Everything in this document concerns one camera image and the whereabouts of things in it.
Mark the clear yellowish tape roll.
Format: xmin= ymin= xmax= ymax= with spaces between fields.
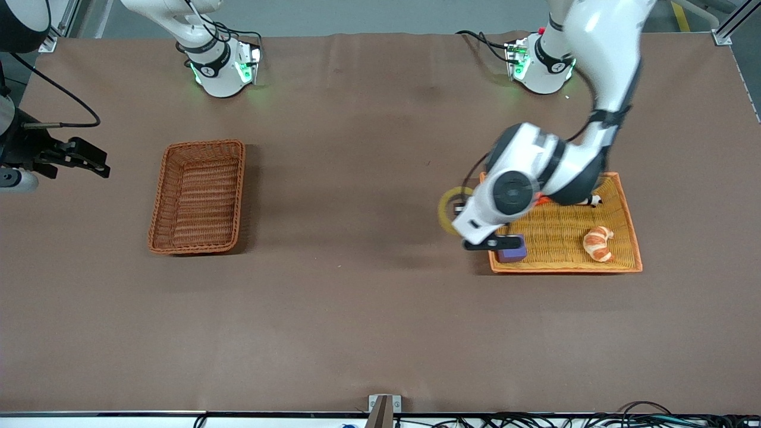
xmin=438 ymin=186 xmax=476 ymax=236

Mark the yellow orange-rimmed wicker basket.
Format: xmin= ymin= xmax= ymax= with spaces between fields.
xmin=479 ymin=172 xmax=643 ymax=274

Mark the brown wicker basket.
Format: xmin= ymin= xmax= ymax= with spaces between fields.
xmin=148 ymin=140 xmax=246 ymax=256

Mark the purple foam cube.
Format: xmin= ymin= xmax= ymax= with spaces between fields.
xmin=497 ymin=235 xmax=528 ymax=263

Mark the brown table cover sheet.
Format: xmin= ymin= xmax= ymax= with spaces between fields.
xmin=0 ymin=31 xmax=761 ymax=414

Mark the toy croissant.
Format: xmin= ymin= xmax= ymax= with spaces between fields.
xmin=583 ymin=226 xmax=615 ymax=263

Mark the long black left arm cable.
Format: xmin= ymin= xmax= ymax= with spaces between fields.
xmin=461 ymin=71 xmax=602 ymax=206

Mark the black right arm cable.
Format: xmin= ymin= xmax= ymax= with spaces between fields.
xmin=8 ymin=52 xmax=101 ymax=130

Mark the aluminium frame profile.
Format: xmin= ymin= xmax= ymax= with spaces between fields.
xmin=37 ymin=0 xmax=82 ymax=53
xmin=672 ymin=0 xmax=761 ymax=46

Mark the black left base cable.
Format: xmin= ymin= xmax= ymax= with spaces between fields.
xmin=456 ymin=30 xmax=515 ymax=64

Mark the black base cable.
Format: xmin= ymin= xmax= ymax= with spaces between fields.
xmin=456 ymin=30 xmax=515 ymax=64
xmin=183 ymin=0 xmax=263 ymax=60

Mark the black right base cable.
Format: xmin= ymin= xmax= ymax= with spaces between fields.
xmin=183 ymin=0 xmax=263 ymax=60

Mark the metal table edge bracket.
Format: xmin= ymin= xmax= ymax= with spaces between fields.
xmin=366 ymin=394 xmax=402 ymax=428

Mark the black cable tangle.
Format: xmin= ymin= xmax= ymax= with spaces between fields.
xmin=392 ymin=401 xmax=761 ymax=428

